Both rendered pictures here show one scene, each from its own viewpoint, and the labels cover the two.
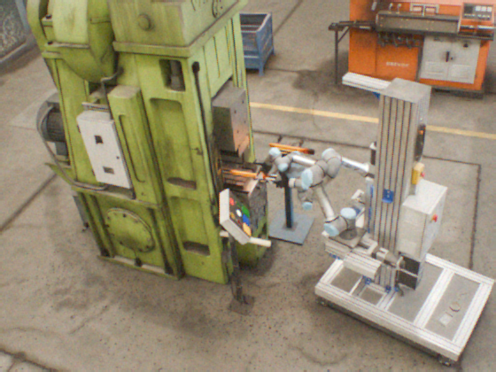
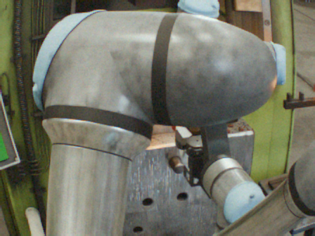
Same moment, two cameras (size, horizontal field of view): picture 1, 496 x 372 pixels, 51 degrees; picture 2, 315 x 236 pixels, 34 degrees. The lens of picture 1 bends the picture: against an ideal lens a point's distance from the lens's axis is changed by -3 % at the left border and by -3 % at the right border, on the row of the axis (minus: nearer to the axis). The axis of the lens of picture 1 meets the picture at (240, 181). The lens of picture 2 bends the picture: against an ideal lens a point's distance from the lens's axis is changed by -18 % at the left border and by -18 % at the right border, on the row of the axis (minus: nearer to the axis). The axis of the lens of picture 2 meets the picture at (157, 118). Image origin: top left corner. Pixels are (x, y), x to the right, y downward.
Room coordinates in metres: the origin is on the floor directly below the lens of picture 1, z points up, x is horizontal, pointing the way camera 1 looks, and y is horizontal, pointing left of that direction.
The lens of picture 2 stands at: (2.66, -0.98, 1.52)
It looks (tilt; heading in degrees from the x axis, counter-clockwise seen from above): 24 degrees down; 47
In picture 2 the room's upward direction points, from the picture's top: 1 degrees counter-clockwise
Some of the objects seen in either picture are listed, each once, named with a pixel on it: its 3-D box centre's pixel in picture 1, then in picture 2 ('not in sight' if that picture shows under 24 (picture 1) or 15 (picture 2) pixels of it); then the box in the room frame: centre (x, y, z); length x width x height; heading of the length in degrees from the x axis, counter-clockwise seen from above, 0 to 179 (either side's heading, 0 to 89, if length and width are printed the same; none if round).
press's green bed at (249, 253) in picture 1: (236, 231); not in sight; (3.66, 0.11, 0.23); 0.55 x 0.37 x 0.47; 62
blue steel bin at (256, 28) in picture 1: (230, 41); not in sight; (7.72, -0.13, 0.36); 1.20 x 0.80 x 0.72; 69
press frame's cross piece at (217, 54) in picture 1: (192, 55); not in sight; (3.71, 0.23, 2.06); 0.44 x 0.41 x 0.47; 62
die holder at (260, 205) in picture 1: (230, 195); (151, 171); (3.66, 0.11, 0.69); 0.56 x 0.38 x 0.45; 62
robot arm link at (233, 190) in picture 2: (301, 184); (239, 200); (3.31, -0.49, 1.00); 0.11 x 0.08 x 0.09; 62
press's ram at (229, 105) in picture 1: (218, 113); not in sight; (3.64, 0.10, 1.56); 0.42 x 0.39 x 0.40; 62
